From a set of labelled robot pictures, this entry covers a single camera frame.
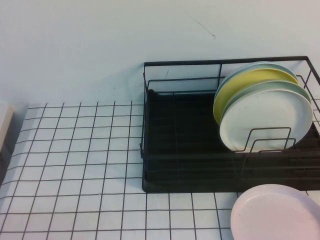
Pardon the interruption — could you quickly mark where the light blue plate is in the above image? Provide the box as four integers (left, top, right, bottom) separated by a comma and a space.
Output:
214, 61, 300, 101

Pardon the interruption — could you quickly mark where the white black-grid table cloth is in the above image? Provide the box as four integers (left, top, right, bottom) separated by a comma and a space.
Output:
0, 100, 320, 240

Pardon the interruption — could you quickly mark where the yellow plate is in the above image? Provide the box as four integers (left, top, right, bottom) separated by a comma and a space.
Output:
212, 68, 300, 126

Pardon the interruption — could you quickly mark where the white plate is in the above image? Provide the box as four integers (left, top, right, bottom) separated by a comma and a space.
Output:
219, 89, 314, 153

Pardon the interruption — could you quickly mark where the black plastic drip tray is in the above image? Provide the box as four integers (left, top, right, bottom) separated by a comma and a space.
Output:
142, 88, 320, 193

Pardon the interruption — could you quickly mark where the black wire dish rack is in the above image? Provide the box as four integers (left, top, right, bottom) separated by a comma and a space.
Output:
140, 55, 320, 193

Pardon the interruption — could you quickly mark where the white board with cream edge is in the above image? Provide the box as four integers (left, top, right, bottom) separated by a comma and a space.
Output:
0, 99, 15, 154

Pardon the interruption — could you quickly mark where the pale green plate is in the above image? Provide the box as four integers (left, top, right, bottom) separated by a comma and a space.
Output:
219, 80, 312, 126

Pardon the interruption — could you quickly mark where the pink plate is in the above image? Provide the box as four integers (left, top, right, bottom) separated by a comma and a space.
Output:
229, 183, 320, 240

